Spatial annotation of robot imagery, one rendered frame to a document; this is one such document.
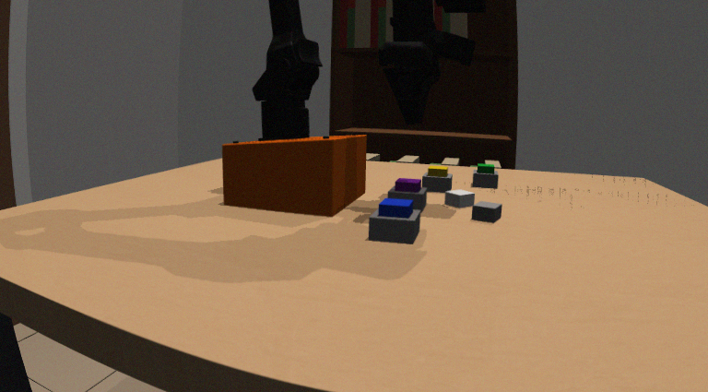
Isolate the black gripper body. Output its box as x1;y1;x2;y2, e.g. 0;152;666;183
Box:
379;9;441;77

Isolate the green button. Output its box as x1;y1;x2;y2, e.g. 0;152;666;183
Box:
473;163;498;189

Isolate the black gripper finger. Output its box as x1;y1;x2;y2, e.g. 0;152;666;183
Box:
416;76;440;124
383;68;433;125

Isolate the yellow button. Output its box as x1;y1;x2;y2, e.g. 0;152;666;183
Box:
422;166;453;193

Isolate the blue button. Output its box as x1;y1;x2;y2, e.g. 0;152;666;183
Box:
369;198;421;244

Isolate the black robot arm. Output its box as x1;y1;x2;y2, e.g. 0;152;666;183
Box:
252;0;486;141

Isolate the purple button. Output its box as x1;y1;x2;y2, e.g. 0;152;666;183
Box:
388;178;428;212

